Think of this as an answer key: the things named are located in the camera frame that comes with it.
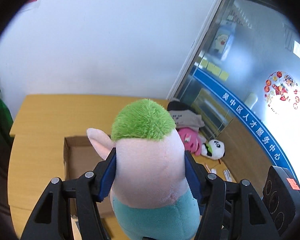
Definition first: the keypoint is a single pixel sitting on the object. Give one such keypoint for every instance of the white panda plush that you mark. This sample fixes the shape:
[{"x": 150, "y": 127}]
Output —
[{"x": 213, "y": 149}]

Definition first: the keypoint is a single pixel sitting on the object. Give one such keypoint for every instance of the shallow cardboard box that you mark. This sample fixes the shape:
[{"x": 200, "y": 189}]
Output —
[{"x": 79, "y": 157}]

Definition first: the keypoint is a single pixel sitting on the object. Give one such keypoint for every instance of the beige folded cloth bag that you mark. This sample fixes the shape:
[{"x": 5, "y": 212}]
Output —
[{"x": 185, "y": 116}]

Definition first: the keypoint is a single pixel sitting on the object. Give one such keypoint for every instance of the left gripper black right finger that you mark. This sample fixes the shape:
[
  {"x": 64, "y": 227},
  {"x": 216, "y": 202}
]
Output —
[{"x": 234, "y": 206}]

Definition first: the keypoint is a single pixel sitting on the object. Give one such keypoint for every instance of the white small packet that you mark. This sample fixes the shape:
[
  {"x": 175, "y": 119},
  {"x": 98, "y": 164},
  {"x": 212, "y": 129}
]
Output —
[{"x": 227, "y": 175}]

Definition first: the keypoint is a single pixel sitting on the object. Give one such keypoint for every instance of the pink rabbit plush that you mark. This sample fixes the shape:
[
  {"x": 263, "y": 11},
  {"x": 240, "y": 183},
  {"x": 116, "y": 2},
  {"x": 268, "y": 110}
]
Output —
[{"x": 191, "y": 140}]

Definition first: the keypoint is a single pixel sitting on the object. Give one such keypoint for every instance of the green covered side table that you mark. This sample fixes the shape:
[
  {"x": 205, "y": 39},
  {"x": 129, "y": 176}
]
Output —
[{"x": 6, "y": 123}]

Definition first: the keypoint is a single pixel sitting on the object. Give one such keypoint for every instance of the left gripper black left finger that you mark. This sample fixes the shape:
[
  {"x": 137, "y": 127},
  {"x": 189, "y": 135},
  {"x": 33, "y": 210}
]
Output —
[{"x": 51, "y": 218}]

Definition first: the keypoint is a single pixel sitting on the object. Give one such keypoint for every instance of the pig plush green hair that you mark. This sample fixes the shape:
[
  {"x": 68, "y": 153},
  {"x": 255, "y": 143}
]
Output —
[{"x": 150, "y": 195}]

